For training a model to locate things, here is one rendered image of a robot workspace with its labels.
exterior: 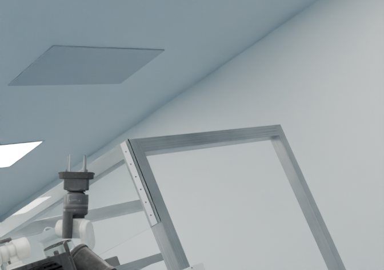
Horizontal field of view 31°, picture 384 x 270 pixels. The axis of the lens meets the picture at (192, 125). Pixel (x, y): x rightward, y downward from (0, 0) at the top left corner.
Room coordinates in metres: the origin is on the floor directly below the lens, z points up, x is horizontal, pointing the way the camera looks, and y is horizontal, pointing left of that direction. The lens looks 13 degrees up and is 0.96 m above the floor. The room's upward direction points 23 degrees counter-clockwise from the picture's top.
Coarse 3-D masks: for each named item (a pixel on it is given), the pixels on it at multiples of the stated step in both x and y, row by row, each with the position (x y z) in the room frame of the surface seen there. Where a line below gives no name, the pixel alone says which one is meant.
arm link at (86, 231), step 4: (84, 220) 2.42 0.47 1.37; (88, 220) 2.43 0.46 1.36; (80, 224) 2.41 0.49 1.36; (84, 224) 2.40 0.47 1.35; (88, 224) 2.42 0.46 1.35; (92, 224) 2.45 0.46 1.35; (80, 228) 2.40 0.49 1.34; (84, 228) 2.40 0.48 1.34; (88, 228) 2.42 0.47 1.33; (92, 228) 2.45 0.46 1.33; (80, 232) 2.41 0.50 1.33; (84, 232) 2.41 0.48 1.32; (88, 232) 2.42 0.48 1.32; (92, 232) 2.45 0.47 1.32; (80, 236) 2.41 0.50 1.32; (84, 236) 2.41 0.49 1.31; (88, 236) 2.43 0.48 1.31; (92, 236) 2.45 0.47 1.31; (84, 240) 2.42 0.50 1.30; (88, 240) 2.43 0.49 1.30; (92, 240) 2.46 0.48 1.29; (88, 244) 2.43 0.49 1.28; (92, 244) 2.46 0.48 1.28; (72, 248) 2.50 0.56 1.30; (92, 248) 2.46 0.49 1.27
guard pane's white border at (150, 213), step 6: (120, 144) 2.64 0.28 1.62; (126, 150) 2.63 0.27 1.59; (126, 156) 2.64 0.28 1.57; (132, 162) 2.63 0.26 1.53; (132, 168) 2.63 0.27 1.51; (132, 174) 2.64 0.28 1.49; (138, 180) 2.63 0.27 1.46; (138, 186) 2.64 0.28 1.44; (144, 192) 2.63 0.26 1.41; (144, 198) 2.63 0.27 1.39; (144, 204) 2.64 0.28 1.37; (150, 210) 2.63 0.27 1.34; (150, 216) 2.64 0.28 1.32; (156, 222) 2.63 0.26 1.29
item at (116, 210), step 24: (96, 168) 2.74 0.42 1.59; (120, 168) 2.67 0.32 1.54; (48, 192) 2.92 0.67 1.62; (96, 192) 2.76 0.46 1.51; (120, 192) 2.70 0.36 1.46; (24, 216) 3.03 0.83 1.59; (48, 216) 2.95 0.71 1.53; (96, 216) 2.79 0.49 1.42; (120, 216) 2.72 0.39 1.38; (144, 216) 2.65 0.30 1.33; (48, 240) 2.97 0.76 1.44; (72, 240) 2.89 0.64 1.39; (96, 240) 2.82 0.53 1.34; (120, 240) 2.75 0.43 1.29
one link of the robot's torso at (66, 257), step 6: (66, 246) 2.15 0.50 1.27; (54, 252) 2.06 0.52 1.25; (66, 252) 2.05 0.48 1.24; (48, 258) 2.02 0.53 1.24; (54, 258) 2.03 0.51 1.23; (60, 258) 2.04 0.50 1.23; (66, 258) 2.05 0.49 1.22; (72, 258) 2.06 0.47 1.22; (30, 264) 1.98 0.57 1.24; (36, 264) 1.99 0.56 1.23; (42, 264) 2.11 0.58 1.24; (48, 264) 2.01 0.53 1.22; (54, 264) 2.02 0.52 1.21; (60, 264) 2.03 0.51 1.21; (66, 264) 2.04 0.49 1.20; (72, 264) 2.05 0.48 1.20
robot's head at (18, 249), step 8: (16, 240) 2.17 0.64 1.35; (24, 240) 2.17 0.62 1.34; (0, 248) 2.13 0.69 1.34; (8, 248) 2.14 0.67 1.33; (16, 248) 2.15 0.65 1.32; (24, 248) 2.16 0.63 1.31; (0, 256) 2.12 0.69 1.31; (8, 256) 2.14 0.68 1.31; (16, 256) 2.16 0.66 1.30; (24, 256) 2.17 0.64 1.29; (0, 264) 2.13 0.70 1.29; (8, 264) 2.17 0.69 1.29; (16, 264) 2.15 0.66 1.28; (24, 264) 2.16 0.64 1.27
